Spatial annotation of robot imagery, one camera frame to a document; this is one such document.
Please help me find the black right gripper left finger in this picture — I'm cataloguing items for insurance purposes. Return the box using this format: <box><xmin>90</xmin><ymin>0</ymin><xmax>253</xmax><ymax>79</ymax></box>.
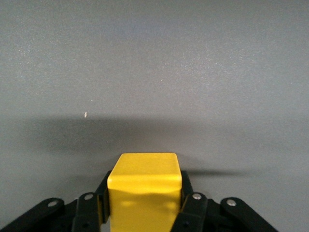
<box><xmin>0</xmin><ymin>170</ymin><xmax>112</xmax><ymax>232</ymax></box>

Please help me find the yellow cube block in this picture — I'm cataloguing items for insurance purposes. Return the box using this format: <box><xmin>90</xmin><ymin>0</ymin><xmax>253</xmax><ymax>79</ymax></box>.
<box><xmin>107</xmin><ymin>152</ymin><xmax>183</xmax><ymax>232</ymax></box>

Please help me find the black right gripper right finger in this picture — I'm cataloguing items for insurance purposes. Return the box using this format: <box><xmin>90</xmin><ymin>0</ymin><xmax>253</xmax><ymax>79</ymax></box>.
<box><xmin>172</xmin><ymin>170</ymin><xmax>280</xmax><ymax>232</ymax></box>

